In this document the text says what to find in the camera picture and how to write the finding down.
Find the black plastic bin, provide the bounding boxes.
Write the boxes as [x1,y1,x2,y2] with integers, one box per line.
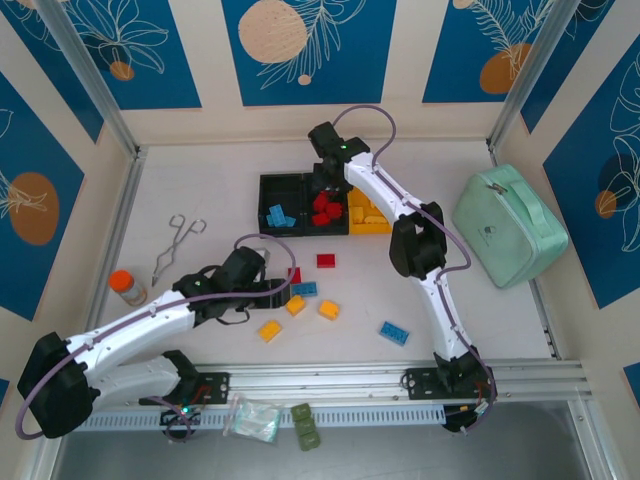
[257,172,307,235]
[303,172,350,236]

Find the yellow plastic bin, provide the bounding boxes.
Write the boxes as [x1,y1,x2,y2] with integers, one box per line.
[347,184,394,236]

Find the metal tongs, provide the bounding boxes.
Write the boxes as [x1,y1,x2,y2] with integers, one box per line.
[151,213,208,288]

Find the orange cap bottle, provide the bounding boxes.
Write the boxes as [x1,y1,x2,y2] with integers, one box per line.
[108,269,148,307]

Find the clear plastic bag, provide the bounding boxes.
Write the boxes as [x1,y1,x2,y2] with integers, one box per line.
[222,393,281,445]

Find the mint green zip bag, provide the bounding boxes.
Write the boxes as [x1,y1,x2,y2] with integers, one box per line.
[451,163,570,289]

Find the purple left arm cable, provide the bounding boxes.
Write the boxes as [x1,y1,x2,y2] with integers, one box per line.
[16,233,297,441]

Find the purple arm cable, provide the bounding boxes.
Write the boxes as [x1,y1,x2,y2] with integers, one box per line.
[332,103,497,436]
[16,233,297,441]

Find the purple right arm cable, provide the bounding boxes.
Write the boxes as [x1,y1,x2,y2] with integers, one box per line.
[332,103,497,436]

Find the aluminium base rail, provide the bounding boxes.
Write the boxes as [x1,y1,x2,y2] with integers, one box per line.
[42,358,596,412]

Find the small circuit board with wires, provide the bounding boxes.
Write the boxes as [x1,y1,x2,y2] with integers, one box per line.
[159,402,204,426]
[444,399,501,426]

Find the grey slotted cable duct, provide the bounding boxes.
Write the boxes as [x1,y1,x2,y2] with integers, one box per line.
[74,404,447,432]

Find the aluminium frame post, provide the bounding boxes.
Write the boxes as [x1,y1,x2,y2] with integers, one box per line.
[487,0,591,151]
[34,0,147,161]

